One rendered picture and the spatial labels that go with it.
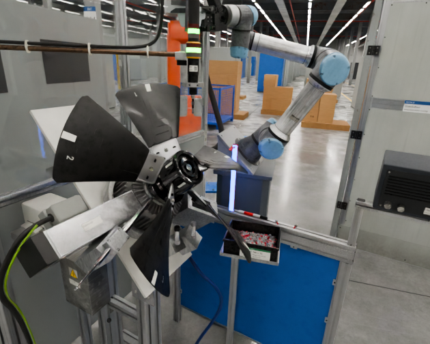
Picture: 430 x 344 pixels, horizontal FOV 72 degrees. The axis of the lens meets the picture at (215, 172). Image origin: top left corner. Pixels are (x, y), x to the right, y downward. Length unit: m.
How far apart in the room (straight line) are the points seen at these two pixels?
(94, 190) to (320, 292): 1.05
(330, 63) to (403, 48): 1.34
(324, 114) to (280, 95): 2.16
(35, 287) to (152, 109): 1.03
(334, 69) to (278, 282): 0.98
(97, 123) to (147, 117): 0.25
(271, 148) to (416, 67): 1.48
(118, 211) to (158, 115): 0.35
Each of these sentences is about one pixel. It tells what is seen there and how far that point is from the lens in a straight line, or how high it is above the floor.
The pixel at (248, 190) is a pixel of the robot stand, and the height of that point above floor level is 0.91.
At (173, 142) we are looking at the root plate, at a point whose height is 1.27.
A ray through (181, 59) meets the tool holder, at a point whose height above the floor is 1.53.
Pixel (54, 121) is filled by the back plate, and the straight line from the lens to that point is 1.12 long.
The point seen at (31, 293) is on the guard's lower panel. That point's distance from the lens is 1.70.
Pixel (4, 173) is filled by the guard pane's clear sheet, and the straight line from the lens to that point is 1.44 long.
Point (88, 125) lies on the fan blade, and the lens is 0.82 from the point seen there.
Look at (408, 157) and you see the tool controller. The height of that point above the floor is 1.25.
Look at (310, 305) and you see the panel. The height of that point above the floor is 0.49.
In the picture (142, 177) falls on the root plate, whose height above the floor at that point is 1.20.
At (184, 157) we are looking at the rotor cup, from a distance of 0.93.
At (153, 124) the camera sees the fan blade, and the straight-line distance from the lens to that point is 1.02.
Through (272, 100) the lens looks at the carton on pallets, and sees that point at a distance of 10.09.
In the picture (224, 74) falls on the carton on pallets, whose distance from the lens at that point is 8.90.
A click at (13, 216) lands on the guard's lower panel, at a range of 1.49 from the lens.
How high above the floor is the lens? 1.52
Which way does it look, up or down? 20 degrees down
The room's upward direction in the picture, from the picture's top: 2 degrees clockwise
